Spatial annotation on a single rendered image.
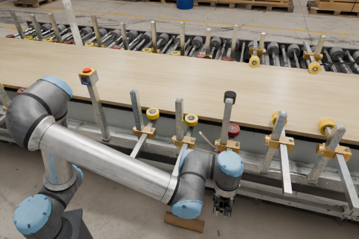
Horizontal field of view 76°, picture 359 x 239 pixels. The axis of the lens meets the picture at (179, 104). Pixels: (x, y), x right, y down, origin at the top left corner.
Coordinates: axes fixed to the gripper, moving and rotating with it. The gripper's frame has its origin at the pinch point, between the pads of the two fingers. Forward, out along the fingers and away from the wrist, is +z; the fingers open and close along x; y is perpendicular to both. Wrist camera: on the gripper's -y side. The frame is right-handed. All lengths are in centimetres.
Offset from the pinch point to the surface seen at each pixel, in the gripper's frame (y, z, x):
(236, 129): -44.5, -7.8, 2.0
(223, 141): -34.5, -6.8, -4.2
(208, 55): -143, -4, -31
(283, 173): -15.7, -13.4, 23.9
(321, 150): -34, -13, 42
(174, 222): -23, 76, -31
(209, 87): -84, -7, -20
